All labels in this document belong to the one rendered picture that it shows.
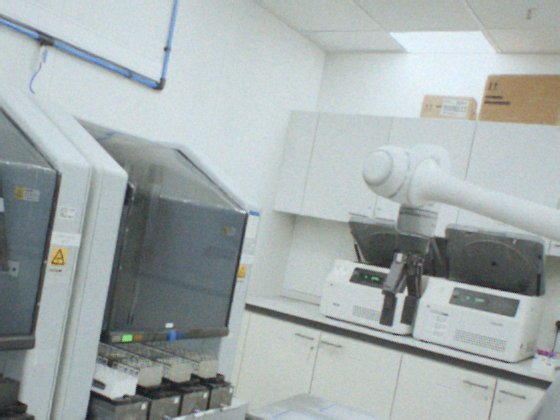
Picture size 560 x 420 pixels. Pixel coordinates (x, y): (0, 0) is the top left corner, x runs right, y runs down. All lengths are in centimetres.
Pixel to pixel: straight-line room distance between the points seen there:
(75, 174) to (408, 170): 81
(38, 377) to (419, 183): 104
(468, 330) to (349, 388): 77
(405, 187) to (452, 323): 249
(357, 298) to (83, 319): 247
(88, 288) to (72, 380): 25
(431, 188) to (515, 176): 273
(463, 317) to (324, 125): 159
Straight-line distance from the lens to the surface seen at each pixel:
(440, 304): 391
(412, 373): 396
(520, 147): 419
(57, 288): 177
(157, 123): 364
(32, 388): 180
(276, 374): 432
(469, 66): 475
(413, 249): 161
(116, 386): 194
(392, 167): 143
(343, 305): 411
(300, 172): 463
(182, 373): 224
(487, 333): 385
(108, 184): 183
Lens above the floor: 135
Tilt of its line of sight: 3 degrees down
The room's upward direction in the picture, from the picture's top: 10 degrees clockwise
